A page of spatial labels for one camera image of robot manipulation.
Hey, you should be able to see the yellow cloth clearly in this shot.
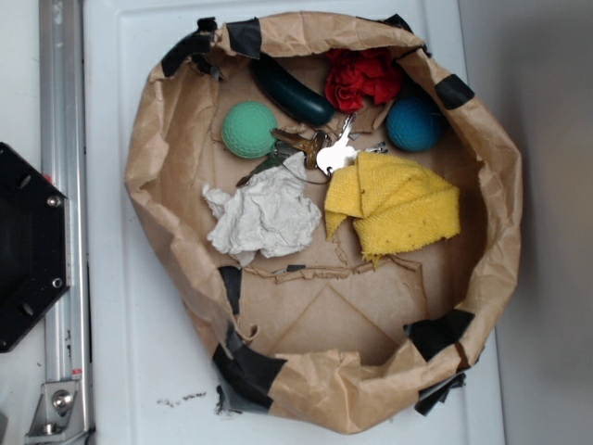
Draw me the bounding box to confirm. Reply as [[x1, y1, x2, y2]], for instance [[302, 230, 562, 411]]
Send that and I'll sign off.
[[324, 152, 461, 264]]

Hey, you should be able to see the dark green toy cucumber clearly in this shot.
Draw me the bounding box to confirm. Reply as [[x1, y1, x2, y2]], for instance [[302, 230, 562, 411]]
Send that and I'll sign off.
[[249, 55, 334, 126]]

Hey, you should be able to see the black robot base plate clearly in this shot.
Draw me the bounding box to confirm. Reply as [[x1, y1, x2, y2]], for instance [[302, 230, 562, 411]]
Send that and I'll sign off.
[[1, 143, 69, 353]]

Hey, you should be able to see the light green dimpled ball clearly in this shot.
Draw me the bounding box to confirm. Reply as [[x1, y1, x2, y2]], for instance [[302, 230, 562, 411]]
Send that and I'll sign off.
[[221, 101, 278, 159]]

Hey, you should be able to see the crumpled white paper towel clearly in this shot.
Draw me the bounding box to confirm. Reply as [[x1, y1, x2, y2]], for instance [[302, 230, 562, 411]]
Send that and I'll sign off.
[[202, 153, 322, 266]]

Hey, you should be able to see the aluminium extrusion rail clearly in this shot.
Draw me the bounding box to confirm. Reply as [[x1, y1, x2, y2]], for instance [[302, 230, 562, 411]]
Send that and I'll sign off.
[[39, 1, 95, 444]]

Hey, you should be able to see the blue dimpled ball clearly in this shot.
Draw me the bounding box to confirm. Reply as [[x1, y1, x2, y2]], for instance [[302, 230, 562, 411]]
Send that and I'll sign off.
[[385, 96, 445, 152]]

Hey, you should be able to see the white plastic tray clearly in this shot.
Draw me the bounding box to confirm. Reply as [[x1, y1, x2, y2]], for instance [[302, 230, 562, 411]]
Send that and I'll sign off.
[[83, 1, 505, 444]]

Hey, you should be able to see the brass key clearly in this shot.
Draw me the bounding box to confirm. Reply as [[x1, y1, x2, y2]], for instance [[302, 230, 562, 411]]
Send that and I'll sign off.
[[271, 128, 331, 170]]

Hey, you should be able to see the brown paper bag tray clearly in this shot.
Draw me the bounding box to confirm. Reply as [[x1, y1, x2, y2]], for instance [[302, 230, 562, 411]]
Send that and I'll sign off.
[[125, 12, 523, 434]]

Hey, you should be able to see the crumpled red cloth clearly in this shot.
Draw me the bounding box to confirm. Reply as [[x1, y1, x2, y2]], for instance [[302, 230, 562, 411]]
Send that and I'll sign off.
[[324, 48, 403, 112]]

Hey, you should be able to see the metal corner bracket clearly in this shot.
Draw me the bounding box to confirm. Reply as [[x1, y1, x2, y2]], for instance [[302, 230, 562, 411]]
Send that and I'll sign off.
[[24, 380, 84, 444]]

